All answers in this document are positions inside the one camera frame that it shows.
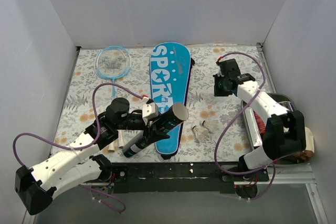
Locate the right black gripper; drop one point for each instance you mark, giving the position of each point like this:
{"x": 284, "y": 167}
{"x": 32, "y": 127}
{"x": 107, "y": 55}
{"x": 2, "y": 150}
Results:
{"x": 218, "y": 85}

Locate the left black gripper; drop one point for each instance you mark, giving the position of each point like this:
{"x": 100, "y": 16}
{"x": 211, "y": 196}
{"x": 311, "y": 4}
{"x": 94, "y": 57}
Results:
{"x": 151, "y": 125}

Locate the black shuttlecock tube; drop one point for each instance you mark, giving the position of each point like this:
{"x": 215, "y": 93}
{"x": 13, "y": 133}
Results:
{"x": 157, "y": 126}

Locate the white feather shuttlecock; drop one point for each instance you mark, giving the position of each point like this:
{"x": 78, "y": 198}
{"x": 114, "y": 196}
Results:
{"x": 211, "y": 126}
{"x": 199, "y": 132}

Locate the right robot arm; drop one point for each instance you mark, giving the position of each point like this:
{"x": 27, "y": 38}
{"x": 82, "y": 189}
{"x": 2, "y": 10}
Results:
{"x": 285, "y": 130}

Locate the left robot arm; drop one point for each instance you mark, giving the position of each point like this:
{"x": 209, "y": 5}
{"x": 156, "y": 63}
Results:
{"x": 81, "y": 162}

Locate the metal tray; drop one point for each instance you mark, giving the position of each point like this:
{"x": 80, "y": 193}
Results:
{"x": 255, "y": 138}

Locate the red snack packet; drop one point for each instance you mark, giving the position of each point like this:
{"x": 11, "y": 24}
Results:
{"x": 260, "y": 123}

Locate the blue sport racket cover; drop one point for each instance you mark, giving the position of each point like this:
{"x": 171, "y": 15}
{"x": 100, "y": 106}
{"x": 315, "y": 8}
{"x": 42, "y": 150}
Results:
{"x": 170, "y": 70}

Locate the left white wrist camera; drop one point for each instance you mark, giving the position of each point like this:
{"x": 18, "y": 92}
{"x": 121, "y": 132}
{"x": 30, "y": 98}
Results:
{"x": 149, "y": 109}

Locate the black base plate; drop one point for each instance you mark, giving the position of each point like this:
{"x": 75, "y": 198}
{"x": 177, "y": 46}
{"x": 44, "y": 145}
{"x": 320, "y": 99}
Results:
{"x": 178, "y": 177}

